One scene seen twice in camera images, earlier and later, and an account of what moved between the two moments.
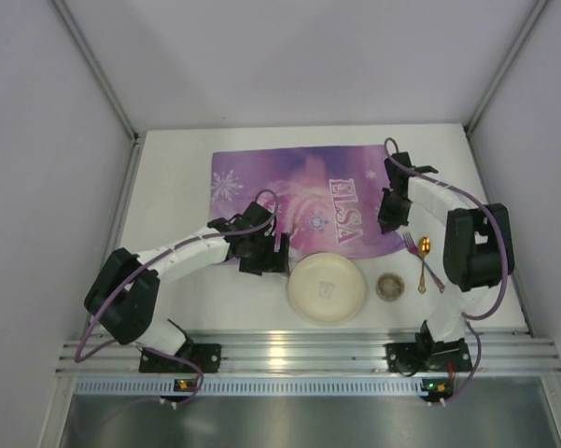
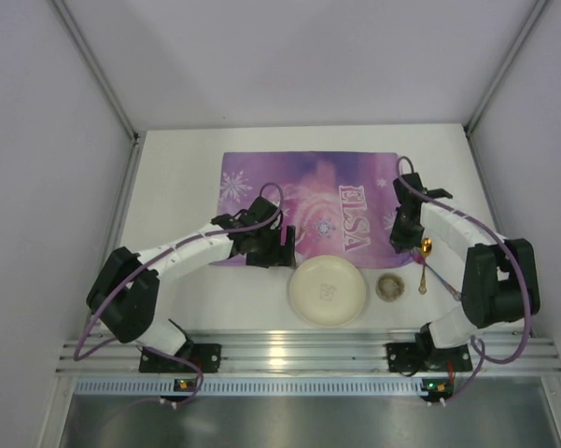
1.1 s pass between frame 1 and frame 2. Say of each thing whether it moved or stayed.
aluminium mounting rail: stayed
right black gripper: moved
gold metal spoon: stayed
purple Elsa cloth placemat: stayed
